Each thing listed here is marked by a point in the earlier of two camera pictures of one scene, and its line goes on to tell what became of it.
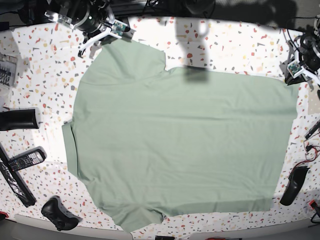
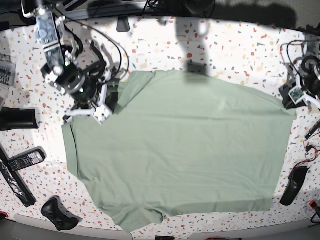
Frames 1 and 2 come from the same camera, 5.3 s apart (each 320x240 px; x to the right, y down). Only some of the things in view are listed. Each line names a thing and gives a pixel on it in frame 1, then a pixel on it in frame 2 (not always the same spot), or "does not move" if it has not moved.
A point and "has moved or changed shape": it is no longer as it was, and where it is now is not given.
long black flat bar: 21,192 does not move
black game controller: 56,212 does not move
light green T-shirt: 152,142 has moved or changed shape
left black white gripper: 90,16 → 86,91
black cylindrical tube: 18,119 does not move
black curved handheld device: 295,180 does not move
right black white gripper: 307,66 → 306,87
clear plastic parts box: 8,65 does not move
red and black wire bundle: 311,154 does not move
